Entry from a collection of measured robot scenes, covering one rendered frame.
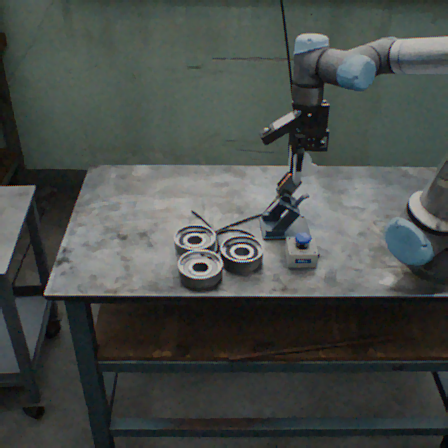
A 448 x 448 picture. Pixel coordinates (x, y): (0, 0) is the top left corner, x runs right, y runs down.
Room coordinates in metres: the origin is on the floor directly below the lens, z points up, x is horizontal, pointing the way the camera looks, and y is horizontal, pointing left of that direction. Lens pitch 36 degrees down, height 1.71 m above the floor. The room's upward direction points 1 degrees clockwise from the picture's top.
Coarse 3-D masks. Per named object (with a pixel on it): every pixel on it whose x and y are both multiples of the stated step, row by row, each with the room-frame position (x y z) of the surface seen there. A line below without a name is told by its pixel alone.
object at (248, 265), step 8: (224, 240) 1.14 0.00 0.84; (232, 240) 1.15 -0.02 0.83; (240, 240) 1.15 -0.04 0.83; (248, 240) 1.15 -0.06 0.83; (256, 240) 1.14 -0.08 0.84; (232, 248) 1.12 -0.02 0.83; (240, 248) 1.13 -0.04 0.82; (248, 248) 1.12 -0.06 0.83; (224, 256) 1.08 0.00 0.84; (240, 256) 1.09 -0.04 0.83; (248, 256) 1.09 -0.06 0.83; (224, 264) 1.09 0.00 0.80; (232, 264) 1.06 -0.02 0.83; (240, 264) 1.06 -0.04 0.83; (248, 264) 1.06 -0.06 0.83; (256, 264) 1.07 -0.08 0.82; (240, 272) 1.06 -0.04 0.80
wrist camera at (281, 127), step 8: (296, 112) 1.27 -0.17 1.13; (280, 120) 1.27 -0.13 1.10; (288, 120) 1.25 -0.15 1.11; (296, 120) 1.25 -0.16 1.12; (304, 120) 1.25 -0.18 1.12; (264, 128) 1.27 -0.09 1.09; (272, 128) 1.25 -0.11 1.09; (280, 128) 1.24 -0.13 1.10; (288, 128) 1.24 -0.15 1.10; (264, 136) 1.23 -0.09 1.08; (272, 136) 1.24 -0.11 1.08; (280, 136) 1.24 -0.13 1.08; (264, 144) 1.24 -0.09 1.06
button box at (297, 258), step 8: (288, 240) 1.14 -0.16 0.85; (312, 240) 1.14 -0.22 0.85; (288, 248) 1.11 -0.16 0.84; (296, 248) 1.10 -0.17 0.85; (304, 248) 1.10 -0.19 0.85; (312, 248) 1.10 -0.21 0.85; (288, 256) 1.09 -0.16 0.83; (296, 256) 1.08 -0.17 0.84; (304, 256) 1.08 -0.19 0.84; (312, 256) 1.08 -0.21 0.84; (288, 264) 1.08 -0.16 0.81; (296, 264) 1.08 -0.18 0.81; (304, 264) 1.08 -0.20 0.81; (312, 264) 1.08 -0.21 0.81
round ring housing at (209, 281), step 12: (192, 252) 1.09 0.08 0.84; (204, 252) 1.09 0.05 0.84; (180, 264) 1.05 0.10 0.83; (192, 264) 1.06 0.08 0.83; (204, 264) 1.06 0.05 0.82; (216, 264) 1.06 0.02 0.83; (180, 276) 1.02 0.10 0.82; (192, 276) 1.00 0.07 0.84; (216, 276) 1.01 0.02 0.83; (204, 288) 1.00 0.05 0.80
